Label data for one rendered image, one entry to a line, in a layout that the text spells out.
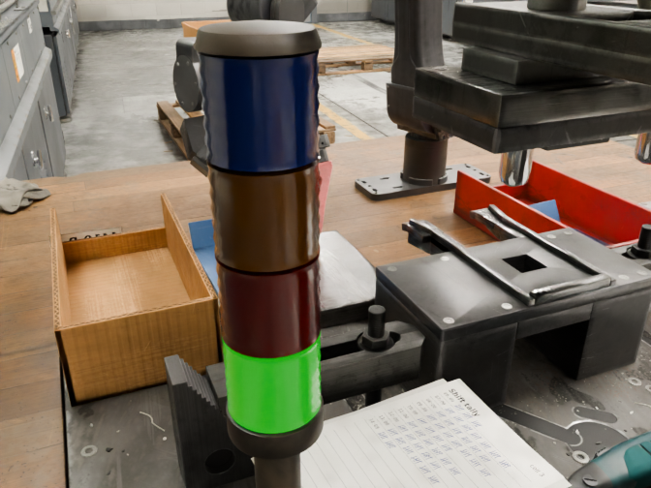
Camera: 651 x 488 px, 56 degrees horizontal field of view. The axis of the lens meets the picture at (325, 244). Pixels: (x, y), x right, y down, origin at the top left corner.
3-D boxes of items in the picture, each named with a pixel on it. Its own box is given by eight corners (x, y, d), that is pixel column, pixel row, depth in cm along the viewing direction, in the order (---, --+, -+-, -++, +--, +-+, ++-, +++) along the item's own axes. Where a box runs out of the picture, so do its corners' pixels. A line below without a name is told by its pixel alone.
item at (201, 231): (250, 235, 71) (249, 211, 69) (300, 297, 58) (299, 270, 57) (190, 246, 68) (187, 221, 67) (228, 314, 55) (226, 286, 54)
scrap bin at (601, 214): (525, 199, 86) (532, 158, 83) (680, 280, 65) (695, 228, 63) (452, 212, 82) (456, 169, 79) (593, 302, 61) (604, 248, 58)
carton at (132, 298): (172, 255, 72) (165, 192, 69) (225, 378, 52) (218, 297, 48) (55, 274, 68) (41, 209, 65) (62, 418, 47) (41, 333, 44)
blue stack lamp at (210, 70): (296, 133, 23) (294, 39, 21) (338, 163, 20) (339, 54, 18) (195, 144, 21) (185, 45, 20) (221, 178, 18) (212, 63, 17)
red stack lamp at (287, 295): (300, 295, 26) (298, 223, 24) (336, 344, 23) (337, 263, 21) (211, 314, 25) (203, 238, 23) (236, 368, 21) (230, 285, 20)
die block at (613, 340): (554, 306, 60) (567, 236, 57) (635, 363, 52) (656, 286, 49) (372, 352, 53) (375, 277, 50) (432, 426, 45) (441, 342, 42)
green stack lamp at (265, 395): (301, 363, 27) (300, 298, 26) (335, 417, 24) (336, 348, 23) (218, 384, 26) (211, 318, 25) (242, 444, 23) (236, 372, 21)
